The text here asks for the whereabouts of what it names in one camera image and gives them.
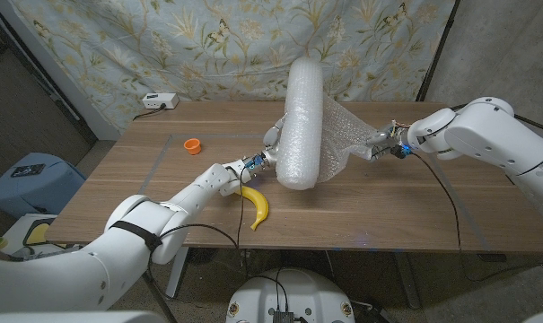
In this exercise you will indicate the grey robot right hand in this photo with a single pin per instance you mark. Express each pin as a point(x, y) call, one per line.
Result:
point(385, 139)

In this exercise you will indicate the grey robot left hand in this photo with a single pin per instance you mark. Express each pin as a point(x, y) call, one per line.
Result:
point(268, 148)

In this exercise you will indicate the clear bubble wrap roll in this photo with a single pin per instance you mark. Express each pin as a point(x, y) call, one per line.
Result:
point(300, 130)

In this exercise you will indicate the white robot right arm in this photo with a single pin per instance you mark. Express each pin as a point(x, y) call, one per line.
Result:
point(491, 134)

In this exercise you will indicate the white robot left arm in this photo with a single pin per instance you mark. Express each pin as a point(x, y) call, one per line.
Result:
point(118, 251)

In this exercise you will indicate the yellow toy banana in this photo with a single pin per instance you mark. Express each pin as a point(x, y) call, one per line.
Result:
point(260, 204)

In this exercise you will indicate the small orange cup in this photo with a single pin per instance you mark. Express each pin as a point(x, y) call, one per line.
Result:
point(192, 145)

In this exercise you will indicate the white power strip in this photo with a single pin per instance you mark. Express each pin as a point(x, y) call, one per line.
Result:
point(160, 100)

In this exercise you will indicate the black backdrop stand pole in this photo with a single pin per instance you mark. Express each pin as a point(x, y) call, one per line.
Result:
point(438, 49)

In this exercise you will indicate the floral print backdrop cloth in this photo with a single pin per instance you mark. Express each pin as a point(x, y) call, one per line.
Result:
point(186, 49)

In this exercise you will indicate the grey metal table leg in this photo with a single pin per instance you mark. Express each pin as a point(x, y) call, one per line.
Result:
point(408, 280)
point(177, 278)

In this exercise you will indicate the white robot torso base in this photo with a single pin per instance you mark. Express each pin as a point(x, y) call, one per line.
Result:
point(293, 291)

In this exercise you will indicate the blue plastic container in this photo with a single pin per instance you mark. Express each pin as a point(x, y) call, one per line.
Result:
point(37, 188)

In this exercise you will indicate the white box with yellow patch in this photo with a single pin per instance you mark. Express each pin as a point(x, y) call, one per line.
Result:
point(17, 229)

